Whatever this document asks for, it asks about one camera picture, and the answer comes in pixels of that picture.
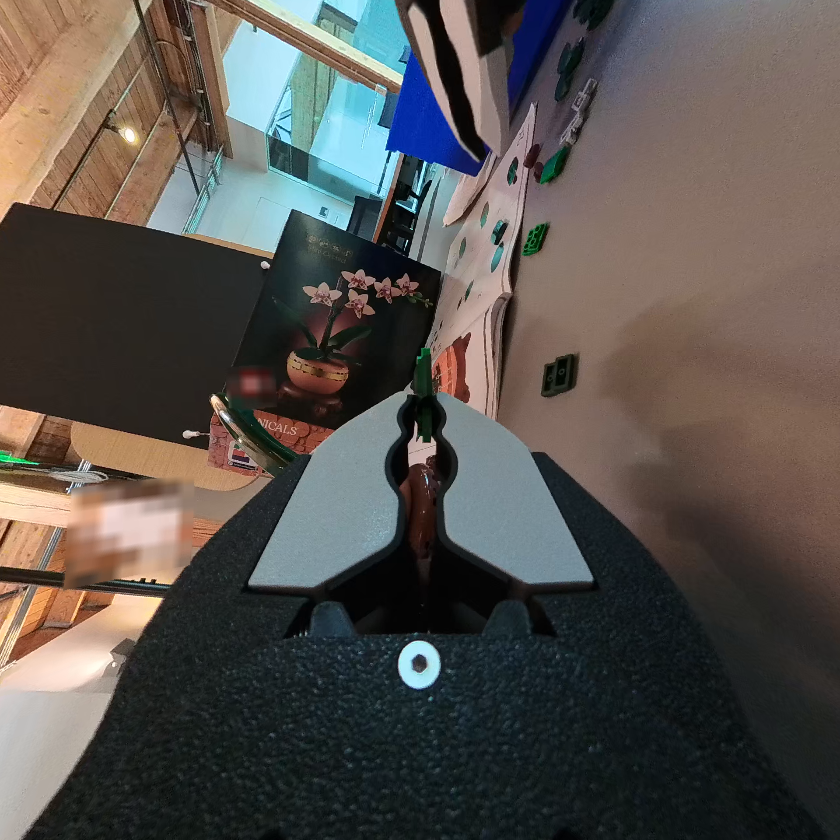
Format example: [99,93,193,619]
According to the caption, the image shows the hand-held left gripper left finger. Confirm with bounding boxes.
[248,392,422,634]

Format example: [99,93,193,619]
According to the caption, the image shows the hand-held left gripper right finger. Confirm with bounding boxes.
[428,392,596,634]

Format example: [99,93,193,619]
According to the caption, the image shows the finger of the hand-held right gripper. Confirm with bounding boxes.
[395,0,492,163]
[435,0,514,151]

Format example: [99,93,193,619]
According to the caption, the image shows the black desk divider panel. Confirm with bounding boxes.
[0,202,275,493]

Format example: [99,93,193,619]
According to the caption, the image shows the blue storage bin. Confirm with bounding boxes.
[386,0,573,179]

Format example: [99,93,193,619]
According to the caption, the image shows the green toy slope brick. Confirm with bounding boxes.
[535,144,573,186]

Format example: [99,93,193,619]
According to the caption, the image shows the white paper sheet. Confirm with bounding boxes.
[443,154,497,227]

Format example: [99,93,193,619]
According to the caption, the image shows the instruction booklet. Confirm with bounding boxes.
[423,101,540,421]

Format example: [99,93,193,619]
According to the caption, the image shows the dark orchid print toy box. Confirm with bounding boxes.
[206,210,442,470]

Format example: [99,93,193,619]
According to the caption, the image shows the dark green toy bracket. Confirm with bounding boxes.
[539,352,580,399]

